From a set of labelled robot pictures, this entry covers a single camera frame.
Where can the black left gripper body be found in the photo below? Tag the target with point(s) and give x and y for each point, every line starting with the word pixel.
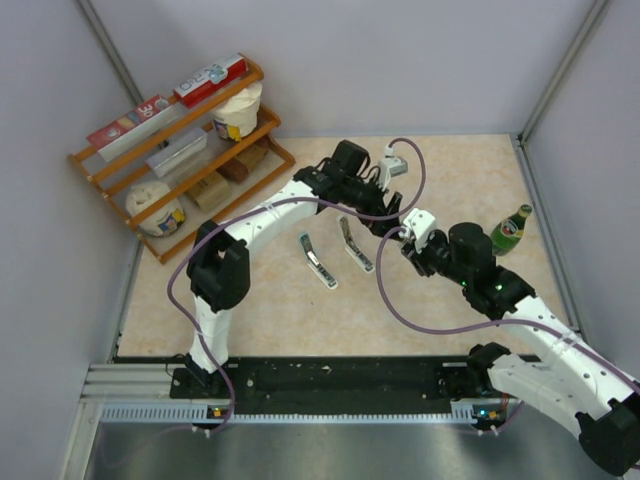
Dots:
pixel 368 198

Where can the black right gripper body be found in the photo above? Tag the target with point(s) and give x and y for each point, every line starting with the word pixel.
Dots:
pixel 435 256

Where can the white staple box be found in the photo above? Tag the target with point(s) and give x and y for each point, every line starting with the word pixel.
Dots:
pixel 352 248

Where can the light blue stapler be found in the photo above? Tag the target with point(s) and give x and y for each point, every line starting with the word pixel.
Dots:
pixel 314 262

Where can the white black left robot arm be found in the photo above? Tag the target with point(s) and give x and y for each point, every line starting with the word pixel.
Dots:
pixel 219 272

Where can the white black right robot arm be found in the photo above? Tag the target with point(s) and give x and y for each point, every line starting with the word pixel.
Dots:
pixel 571 384

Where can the green glass bottle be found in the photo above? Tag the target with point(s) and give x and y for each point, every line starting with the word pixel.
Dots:
pixel 507 234

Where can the dark brown box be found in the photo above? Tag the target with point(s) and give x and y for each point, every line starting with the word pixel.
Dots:
pixel 243 164

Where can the brown cardboard box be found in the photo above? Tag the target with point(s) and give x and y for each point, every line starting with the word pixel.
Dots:
pixel 208 192

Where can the red white foil box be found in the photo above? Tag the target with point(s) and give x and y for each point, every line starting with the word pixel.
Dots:
pixel 210 79

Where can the orange wooden shelf rack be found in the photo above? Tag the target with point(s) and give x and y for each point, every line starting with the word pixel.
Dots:
pixel 113 179

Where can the silver foil box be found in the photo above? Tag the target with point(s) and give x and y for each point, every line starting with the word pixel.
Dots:
pixel 178 151

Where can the red white wrap box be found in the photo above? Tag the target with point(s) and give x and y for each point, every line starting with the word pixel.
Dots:
pixel 133 127

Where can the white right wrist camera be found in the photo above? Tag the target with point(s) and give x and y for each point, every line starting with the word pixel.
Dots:
pixel 416 228

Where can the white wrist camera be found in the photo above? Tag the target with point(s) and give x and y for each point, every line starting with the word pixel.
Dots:
pixel 416 228
pixel 390 166

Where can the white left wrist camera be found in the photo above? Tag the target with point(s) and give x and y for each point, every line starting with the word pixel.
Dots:
pixel 390 166

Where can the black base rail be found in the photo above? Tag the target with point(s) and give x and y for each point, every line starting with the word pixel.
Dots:
pixel 337 384

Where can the grey slotted cable duct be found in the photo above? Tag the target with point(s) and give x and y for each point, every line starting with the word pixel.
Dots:
pixel 464 412

